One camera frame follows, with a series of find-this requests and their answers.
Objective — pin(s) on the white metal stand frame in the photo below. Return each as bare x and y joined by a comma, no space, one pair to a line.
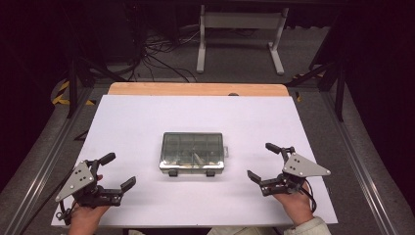
241,20

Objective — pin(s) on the white board sheet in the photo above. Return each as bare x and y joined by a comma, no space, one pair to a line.
130,124

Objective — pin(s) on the wooden table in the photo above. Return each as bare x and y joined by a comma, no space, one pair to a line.
195,88

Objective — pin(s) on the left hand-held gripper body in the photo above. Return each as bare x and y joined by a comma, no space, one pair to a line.
78,181

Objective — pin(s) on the black table bracket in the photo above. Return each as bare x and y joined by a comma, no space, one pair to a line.
82,137

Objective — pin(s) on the clear plastic compartment box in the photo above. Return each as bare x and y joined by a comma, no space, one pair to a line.
192,151

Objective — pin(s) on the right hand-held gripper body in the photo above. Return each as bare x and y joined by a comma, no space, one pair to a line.
303,169

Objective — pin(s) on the beige zippered bag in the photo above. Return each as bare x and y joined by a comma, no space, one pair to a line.
241,231

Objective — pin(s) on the black metal stand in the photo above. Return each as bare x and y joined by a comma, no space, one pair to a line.
340,91
73,84

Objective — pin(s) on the person's left hand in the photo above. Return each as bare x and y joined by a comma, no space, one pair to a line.
84,220

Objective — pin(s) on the aluminium rail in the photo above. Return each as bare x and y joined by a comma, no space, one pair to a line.
49,156
355,156

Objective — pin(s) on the yellow black floor tape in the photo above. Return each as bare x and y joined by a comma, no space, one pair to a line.
298,97

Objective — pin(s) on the person's right hand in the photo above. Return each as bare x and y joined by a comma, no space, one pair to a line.
295,207

